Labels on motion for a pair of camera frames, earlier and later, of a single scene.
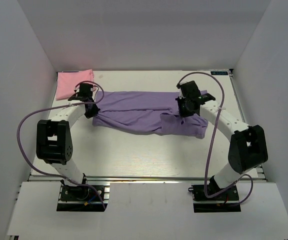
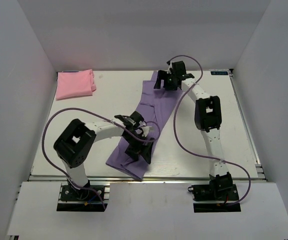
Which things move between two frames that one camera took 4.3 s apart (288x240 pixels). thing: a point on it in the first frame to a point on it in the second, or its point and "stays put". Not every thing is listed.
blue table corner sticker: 219,73 stays put
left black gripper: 93,112 to 144,150
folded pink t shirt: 67,81 stays put
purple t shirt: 154,112 to 158,107
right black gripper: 183,113 to 162,75
